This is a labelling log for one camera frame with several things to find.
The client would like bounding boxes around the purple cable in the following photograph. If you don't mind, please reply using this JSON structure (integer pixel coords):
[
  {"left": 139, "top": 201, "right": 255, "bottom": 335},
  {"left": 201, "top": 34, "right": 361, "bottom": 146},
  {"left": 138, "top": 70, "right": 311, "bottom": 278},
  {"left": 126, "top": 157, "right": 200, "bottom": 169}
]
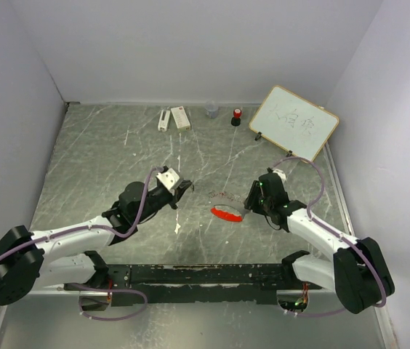
[
  {"left": 268, "top": 156, "right": 390, "bottom": 318},
  {"left": 0, "top": 165, "right": 168, "bottom": 321}
]

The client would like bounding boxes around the white staples box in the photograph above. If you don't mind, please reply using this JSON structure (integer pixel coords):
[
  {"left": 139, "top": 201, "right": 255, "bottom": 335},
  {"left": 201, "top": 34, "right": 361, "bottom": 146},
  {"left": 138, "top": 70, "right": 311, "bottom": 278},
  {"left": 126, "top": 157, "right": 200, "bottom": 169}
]
[{"left": 170, "top": 106, "right": 191, "bottom": 132}]

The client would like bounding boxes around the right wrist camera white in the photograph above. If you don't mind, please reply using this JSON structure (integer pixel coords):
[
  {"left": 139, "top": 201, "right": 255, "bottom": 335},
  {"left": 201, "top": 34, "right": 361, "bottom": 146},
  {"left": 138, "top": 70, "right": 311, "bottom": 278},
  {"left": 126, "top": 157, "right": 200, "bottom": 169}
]
[{"left": 268, "top": 168, "right": 286, "bottom": 183}]

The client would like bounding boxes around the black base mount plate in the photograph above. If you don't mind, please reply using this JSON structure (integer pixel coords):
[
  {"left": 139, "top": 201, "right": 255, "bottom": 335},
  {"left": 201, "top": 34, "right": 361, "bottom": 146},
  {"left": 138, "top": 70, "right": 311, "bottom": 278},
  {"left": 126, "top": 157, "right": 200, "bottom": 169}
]
[{"left": 63, "top": 263, "right": 324, "bottom": 307}]

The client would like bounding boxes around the red handle keyring chain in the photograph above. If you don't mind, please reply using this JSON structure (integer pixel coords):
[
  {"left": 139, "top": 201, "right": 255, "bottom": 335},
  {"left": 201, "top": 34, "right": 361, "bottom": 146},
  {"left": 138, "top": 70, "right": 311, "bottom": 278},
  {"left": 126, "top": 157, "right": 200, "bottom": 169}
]
[{"left": 207, "top": 189, "right": 253, "bottom": 222}]

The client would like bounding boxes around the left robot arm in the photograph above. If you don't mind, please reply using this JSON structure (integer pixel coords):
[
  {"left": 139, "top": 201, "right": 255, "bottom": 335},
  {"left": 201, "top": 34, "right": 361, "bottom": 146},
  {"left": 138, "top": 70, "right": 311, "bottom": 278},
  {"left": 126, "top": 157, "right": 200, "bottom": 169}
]
[{"left": 0, "top": 180, "right": 193, "bottom": 305}]

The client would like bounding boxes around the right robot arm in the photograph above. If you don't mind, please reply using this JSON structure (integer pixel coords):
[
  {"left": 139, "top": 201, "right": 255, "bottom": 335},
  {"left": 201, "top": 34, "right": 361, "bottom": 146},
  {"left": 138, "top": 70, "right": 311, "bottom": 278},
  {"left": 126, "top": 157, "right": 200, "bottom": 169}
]
[{"left": 244, "top": 171, "right": 395, "bottom": 314}]

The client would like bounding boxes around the red black stamp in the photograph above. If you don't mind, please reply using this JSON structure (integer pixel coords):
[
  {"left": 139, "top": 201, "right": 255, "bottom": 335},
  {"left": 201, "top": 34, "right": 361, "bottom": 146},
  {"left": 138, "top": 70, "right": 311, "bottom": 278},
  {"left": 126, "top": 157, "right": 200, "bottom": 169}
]
[{"left": 231, "top": 108, "right": 242, "bottom": 127}]

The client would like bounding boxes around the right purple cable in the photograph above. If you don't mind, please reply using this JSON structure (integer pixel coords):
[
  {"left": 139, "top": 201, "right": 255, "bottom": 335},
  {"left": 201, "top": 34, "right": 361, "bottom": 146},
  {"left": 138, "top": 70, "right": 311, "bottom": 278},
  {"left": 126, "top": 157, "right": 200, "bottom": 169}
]
[{"left": 268, "top": 156, "right": 390, "bottom": 318}]

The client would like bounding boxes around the white stapler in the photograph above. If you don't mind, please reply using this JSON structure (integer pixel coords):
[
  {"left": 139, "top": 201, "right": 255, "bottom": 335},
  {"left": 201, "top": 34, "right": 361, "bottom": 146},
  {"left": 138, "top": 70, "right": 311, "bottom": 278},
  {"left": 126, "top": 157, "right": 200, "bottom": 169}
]
[{"left": 157, "top": 109, "right": 171, "bottom": 132}]

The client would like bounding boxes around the small whiteboard wood frame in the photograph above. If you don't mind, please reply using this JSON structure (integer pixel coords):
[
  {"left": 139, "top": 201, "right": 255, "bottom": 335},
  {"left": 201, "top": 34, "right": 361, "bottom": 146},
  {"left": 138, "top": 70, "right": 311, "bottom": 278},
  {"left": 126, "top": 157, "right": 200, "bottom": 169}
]
[{"left": 249, "top": 85, "right": 339, "bottom": 161}]

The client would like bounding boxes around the clear paperclip jar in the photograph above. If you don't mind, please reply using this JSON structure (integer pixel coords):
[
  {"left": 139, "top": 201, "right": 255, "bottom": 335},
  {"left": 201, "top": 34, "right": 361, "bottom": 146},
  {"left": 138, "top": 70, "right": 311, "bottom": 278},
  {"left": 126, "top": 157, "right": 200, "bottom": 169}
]
[{"left": 205, "top": 100, "right": 219, "bottom": 119}]

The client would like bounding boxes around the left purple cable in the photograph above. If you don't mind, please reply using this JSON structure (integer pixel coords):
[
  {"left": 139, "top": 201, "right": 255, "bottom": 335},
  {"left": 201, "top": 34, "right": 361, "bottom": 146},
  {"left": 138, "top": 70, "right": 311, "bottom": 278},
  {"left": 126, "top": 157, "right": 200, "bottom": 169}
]
[{"left": 0, "top": 165, "right": 168, "bottom": 321}]

